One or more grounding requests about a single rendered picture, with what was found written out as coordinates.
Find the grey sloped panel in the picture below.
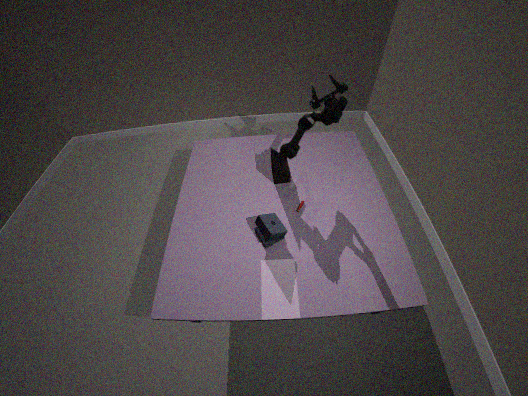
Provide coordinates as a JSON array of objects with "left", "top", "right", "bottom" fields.
[{"left": 254, "top": 213, "right": 288, "bottom": 249}]

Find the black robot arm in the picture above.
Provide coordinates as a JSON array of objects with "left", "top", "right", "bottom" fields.
[{"left": 274, "top": 96, "right": 348, "bottom": 165}]

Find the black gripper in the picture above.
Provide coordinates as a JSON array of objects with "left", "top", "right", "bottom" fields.
[{"left": 309, "top": 74, "right": 348, "bottom": 110}]

